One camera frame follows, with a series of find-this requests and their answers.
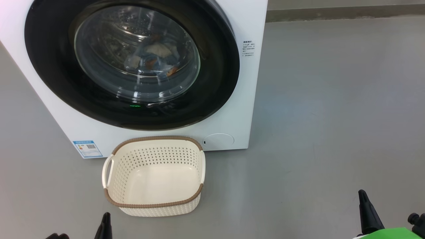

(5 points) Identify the blue and cream clothes pile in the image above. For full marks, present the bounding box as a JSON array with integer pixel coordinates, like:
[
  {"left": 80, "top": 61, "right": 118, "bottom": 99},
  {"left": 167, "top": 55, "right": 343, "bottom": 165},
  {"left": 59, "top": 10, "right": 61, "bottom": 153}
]
[{"left": 125, "top": 55, "right": 160, "bottom": 72}]

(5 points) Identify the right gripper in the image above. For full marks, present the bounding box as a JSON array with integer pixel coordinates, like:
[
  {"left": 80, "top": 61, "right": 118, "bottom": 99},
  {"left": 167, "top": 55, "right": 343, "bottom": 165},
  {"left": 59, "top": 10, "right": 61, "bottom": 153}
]
[{"left": 354, "top": 189, "right": 425, "bottom": 239}]

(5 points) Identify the steel washing machine drum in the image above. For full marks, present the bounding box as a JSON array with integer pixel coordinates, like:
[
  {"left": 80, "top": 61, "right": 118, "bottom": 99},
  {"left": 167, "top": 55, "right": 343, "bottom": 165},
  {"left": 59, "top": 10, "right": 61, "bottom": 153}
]
[{"left": 74, "top": 5, "right": 201, "bottom": 103}]

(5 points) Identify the cream cloth garment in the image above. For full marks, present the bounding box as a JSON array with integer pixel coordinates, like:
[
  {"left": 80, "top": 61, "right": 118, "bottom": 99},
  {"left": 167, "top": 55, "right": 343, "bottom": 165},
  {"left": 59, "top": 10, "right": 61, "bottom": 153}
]
[{"left": 144, "top": 43, "right": 173, "bottom": 58}]

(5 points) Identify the blue energy label sticker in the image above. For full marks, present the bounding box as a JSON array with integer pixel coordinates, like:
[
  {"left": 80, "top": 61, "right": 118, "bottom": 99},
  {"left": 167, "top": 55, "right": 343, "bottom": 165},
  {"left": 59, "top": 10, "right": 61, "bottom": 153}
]
[{"left": 73, "top": 140, "right": 103, "bottom": 159}]

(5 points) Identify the black glass washing machine door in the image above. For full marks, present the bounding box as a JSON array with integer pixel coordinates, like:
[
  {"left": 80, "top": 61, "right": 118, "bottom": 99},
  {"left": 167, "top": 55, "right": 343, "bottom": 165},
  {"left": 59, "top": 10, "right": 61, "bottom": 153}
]
[{"left": 24, "top": 0, "right": 240, "bottom": 131}]

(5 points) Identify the round white filter cover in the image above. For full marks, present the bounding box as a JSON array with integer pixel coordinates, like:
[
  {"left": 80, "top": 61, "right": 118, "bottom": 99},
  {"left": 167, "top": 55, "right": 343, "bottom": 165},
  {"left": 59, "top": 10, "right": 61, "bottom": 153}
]
[{"left": 203, "top": 133, "right": 235, "bottom": 150}]

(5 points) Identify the cream perforated laundry basket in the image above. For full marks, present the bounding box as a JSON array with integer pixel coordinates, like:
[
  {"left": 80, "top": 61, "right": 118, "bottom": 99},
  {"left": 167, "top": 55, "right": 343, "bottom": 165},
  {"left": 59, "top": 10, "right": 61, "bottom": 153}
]
[{"left": 102, "top": 135, "right": 206, "bottom": 217}]

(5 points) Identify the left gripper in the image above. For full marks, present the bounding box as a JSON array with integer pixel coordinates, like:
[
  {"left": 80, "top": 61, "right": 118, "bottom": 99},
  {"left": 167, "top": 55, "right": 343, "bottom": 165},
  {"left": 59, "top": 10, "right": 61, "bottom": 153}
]
[{"left": 45, "top": 212, "right": 113, "bottom": 239}]

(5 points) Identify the white front-load washing machine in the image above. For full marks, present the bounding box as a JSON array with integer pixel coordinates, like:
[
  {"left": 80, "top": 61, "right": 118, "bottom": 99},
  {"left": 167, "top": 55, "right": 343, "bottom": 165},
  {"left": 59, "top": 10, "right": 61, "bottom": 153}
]
[{"left": 0, "top": 0, "right": 268, "bottom": 159}]

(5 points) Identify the grey wall skirting board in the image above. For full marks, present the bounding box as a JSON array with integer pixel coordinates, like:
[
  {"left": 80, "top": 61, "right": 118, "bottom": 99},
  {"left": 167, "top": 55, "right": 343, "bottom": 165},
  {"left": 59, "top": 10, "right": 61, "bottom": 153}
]
[{"left": 266, "top": 3, "right": 425, "bottom": 23}]

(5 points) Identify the small printed text sticker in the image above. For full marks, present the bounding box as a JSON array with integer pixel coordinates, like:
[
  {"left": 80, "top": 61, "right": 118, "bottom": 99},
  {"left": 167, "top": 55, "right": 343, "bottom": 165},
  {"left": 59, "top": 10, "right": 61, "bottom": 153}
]
[{"left": 242, "top": 40, "right": 256, "bottom": 57}]

